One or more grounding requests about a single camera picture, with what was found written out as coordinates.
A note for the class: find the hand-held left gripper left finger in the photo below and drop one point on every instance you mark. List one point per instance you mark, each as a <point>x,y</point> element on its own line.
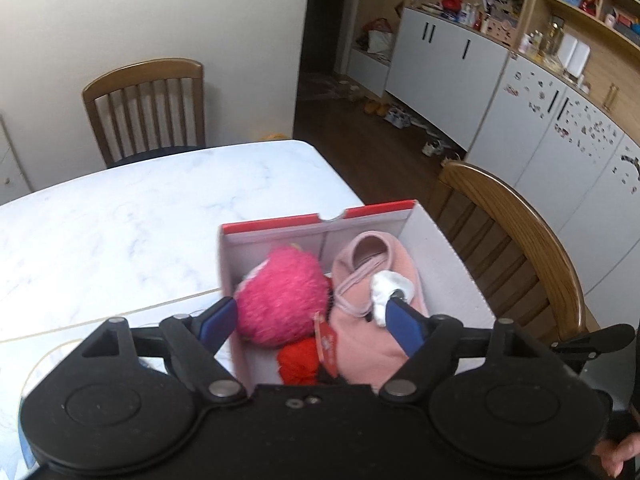
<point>217,317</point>

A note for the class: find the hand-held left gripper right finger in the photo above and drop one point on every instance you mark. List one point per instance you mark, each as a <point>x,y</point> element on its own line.
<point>402,325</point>

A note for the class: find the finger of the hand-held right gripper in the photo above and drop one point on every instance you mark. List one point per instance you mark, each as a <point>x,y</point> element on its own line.
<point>600,338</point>

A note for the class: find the pink fleece garment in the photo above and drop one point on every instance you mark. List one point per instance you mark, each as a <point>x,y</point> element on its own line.
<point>360,340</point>

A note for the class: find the fuzzy pink plush toy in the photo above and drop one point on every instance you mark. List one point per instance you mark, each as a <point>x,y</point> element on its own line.
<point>280,295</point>

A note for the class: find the white and red cardboard box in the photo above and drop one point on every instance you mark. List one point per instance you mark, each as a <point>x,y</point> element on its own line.
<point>440,260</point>

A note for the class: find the person's right hand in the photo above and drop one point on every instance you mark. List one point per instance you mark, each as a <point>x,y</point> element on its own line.
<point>625,455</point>

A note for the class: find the red small packet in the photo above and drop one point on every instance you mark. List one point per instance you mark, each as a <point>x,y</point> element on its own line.
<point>327,345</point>

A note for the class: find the knotted red cloth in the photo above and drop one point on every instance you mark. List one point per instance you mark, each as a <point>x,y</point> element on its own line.
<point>297,360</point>

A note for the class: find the light oak wooden chair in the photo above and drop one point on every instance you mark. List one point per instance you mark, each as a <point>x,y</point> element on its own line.
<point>540,240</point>

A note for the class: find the tall white stickered cabinet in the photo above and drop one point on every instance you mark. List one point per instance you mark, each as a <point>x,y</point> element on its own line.
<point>550,160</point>

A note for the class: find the white sneakers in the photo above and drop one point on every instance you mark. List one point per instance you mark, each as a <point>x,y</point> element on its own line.
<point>399,117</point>

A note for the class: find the yellow slippers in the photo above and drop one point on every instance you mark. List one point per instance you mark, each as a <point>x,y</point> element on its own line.
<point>376,108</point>

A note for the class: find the low open white shelf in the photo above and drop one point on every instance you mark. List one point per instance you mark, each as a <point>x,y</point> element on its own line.
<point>365,72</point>

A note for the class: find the dark brown wooden chair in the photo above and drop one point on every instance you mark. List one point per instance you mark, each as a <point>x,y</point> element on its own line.
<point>145,72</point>

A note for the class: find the white bag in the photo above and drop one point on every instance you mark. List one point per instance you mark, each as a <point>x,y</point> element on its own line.
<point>380,42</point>

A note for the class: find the glass bottle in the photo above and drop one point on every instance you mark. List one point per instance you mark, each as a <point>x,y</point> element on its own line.
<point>554,37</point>

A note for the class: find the red toy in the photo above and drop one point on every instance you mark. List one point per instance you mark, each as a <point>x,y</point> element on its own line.
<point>452,2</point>

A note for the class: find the wooden wall shelf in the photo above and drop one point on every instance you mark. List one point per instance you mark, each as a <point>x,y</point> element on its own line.
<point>607,77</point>

